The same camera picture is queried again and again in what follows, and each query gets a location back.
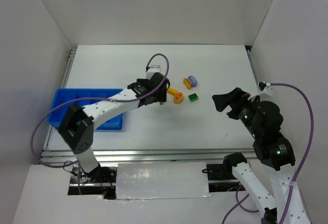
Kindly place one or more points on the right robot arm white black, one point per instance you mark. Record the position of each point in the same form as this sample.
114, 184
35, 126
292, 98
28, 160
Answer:
263, 121

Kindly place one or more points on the green lego brick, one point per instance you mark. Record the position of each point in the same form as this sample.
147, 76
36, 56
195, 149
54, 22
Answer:
193, 97

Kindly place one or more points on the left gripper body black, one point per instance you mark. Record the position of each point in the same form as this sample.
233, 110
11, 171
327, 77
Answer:
162, 95

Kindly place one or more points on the yellow striped lego brick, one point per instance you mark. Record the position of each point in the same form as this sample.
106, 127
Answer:
187, 83

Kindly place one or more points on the aluminium rail frame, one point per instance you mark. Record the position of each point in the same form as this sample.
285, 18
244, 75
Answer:
169, 132

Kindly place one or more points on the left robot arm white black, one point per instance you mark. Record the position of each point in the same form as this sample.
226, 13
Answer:
79, 123

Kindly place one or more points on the white foam block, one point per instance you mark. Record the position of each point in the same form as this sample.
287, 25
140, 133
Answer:
172, 180

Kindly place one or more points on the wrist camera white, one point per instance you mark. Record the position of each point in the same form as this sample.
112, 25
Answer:
264, 89
151, 70

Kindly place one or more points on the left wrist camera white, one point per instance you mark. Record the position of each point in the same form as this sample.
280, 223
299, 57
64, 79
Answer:
151, 70

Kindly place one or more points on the purple oval lego blue print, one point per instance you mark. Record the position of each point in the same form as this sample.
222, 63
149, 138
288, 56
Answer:
193, 81

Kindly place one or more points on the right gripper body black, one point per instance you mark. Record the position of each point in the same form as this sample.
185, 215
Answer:
235, 105

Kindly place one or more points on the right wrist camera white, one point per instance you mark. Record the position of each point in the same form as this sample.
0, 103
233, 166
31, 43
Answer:
264, 89

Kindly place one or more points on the yellow round lego orange print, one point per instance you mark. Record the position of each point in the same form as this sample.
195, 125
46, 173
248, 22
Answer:
178, 98

